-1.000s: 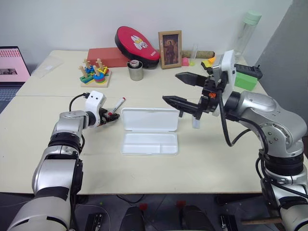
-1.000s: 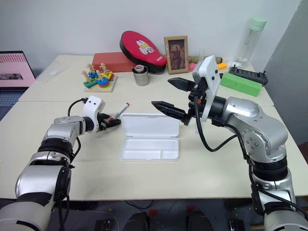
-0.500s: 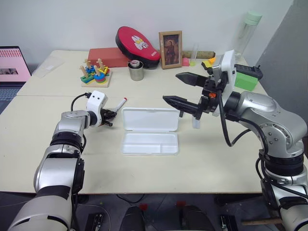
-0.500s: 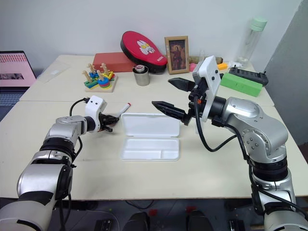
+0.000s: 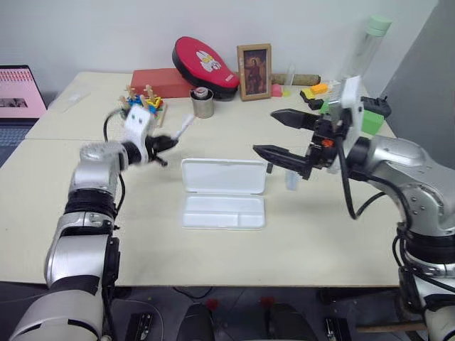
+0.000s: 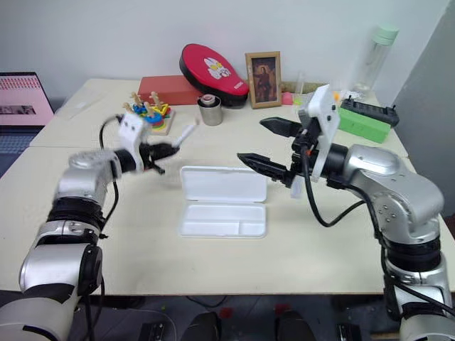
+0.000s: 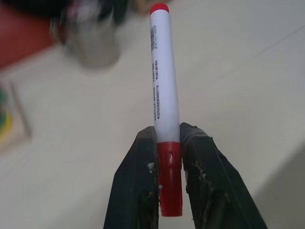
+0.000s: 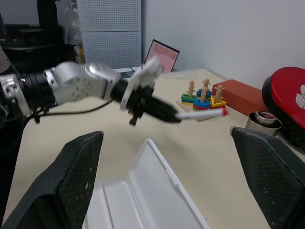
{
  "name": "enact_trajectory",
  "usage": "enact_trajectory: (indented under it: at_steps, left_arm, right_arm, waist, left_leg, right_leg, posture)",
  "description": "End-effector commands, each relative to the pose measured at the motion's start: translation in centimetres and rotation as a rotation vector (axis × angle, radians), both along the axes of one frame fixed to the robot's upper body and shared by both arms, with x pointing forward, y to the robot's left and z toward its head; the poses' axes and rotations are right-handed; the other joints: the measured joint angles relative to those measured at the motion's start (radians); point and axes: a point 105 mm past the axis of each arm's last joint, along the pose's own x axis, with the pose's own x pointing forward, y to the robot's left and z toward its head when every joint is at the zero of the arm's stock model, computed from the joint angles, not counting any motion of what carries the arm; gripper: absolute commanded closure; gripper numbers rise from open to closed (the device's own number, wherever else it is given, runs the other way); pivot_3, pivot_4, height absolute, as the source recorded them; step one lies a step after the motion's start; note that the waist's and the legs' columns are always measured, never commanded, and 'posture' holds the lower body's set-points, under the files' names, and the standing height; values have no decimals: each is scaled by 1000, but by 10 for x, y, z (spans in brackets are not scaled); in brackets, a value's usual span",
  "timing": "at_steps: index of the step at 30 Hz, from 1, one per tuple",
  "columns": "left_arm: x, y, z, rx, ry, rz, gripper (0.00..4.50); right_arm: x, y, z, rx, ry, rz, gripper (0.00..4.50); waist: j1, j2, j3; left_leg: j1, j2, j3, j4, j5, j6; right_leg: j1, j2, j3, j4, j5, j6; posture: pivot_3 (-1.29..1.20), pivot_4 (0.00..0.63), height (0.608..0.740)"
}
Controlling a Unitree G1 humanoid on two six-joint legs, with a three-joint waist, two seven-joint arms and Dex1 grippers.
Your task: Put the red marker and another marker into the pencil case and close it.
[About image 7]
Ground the red mat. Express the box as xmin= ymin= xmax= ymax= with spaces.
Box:
xmin=0 ymin=3 xmax=65 ymax=70

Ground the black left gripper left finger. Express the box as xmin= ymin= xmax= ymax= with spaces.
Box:
xmin=102 ymin=126 xmax=161 ymax=229

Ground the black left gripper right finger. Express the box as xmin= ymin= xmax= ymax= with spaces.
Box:
xmin=179 ymin=122 xmax=269 ymax=229

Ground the white marker with red cap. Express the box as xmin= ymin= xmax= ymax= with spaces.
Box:
xmin=149 ymin=3 xmax=183 ymax=212

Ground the metal mesh pen holder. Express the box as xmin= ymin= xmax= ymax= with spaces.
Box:
xmin=50 ymin=0 xmax=123 ymax=68

